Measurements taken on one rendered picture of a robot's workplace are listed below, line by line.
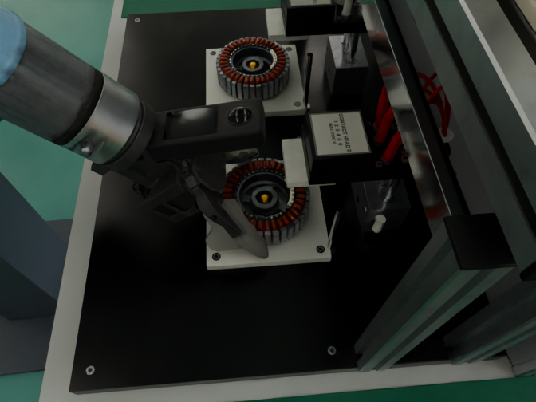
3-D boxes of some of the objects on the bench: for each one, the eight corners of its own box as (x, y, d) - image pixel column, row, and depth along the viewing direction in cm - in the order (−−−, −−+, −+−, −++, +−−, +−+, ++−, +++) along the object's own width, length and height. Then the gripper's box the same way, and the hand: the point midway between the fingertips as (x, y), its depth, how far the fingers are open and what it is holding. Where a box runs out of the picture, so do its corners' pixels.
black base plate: (76, 395, 46) (67, 392, 44) (130, 24, 80) (127, 13, 78) (498, 359, 48) (508, 355, 46) (377, 12, 82) (380, 1, 80)
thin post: (323, 257, 52) (333, 216, 44) (321, 245, 53) (331, 202, 44) (336, 255, 52) (349, 215, 44) (333, 244, 53) (346, 202, 45)
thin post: (300, 112, 65) (305, 58, 56) (298, 104, 66) (303, 50, 57) (310, 111, 65) (317, 58, 56) (309, 104, 66) (315, 50, 57)
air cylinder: (330, 96, 67) (335, 68, 62) (323, 63, 71) (327, 35, 66) (362, 93, 67) (369, 65, 62) (353, 61, 71) (360, 33, 66)
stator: (222, 250, 51) (218, 236, 48) (219, 175, 57) (217, 158, 54) (313, 244, 52) (317, 230, 48) (302, 170, 58) (304, 152, 54)
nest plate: (207, 270, 51) (206, 266, 50) (206, 170, 59) (206, 164, 58) (330, 262, 52) (332, 257, 51) (313, 163, 60) (314, 158, 59)
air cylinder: (360, 231, 54) (368, 210, 49) (349, 183, 58) (356, 158, 53) (400, 229, 54) (411, 206, 49) (386, 180, 58) (396, 155, 53)
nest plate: (206, 120, 64) (206, 115, 63) (206, 54, 72) (206, 49, 71) (305, 115, 64) (306, 109, 63) (294, 49, 72) (295, 44, 71)
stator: (215, 103, 64) (213, 84, 61) (219, 53, 70) (218, 34, 67) (289, 103, 64) (290, 84, 61) (287, 53, 70) (288, 34, 67)
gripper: (102, 85, 48) (223, 162, 62) (74, 242, 38) (227, 291, 51) (151, 42, 44) (269, 135, 57) (135, 206, 33) (284, 270, 47)
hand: (268, 201), depth 53 cm, fingers open, 14 cm apart
